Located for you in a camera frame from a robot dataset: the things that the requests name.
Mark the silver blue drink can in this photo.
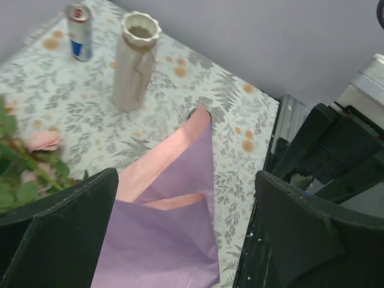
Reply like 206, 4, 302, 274
65, 4, 92, 62

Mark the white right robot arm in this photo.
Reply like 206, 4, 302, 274
272, 104, 383, 204

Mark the purple pink wrapping paper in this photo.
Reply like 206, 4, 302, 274
92, 106, 220, 287

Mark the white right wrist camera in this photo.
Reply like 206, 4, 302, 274
336, 54, 383, 128

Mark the artificial flower bouquet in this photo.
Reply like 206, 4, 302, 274
1, 95, 89, 213

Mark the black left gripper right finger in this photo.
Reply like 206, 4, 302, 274
255, 170, 383, 287

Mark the floral table mat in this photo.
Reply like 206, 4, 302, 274
1, 1, 280, 287

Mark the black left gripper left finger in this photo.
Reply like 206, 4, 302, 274
1, 168, 118, 288

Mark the white ceramic vase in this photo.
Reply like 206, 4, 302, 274
112, 11, 162, 112

